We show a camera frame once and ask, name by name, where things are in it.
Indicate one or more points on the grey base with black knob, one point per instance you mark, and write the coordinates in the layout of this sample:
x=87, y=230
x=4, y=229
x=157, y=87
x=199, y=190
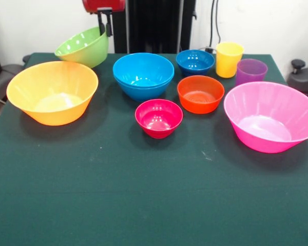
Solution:
x=5, y=74
x=301, y=79

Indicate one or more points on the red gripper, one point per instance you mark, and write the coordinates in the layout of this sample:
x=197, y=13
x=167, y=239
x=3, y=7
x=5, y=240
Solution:
x=105, y=4

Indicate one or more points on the small crimson bowl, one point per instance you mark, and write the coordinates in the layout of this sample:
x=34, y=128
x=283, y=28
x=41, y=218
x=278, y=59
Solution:
x=158, y=120

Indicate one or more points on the small dark blue bowl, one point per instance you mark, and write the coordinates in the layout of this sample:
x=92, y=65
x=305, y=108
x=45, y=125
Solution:
x=195, y=62

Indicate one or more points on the small red-orange bowl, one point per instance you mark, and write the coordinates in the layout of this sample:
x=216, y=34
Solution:
x=200, y=94

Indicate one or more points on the light blue bowl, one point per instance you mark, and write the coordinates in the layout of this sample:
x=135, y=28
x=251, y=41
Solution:
x=143, y=93
x=143, y=68

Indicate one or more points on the large orange bowl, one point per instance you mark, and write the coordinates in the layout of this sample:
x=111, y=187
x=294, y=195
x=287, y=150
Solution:
x=51, y=87

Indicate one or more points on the yellow cup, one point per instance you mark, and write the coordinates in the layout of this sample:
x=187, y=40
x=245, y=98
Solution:
x=227, y=61

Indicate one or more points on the green bowl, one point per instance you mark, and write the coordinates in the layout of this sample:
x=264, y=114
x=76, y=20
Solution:
x=84, y=51

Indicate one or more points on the purple cup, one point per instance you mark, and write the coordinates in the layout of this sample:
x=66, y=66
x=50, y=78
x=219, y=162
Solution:
x=250, y=73

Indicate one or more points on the large pink bowl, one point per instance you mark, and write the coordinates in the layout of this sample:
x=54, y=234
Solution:
x=269, y=112

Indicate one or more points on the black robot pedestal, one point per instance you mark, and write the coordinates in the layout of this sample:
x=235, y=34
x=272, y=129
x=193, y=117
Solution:
x=154, y=25

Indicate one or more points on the dark green table cloth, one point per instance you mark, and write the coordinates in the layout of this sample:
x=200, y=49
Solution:
x=154, y=192

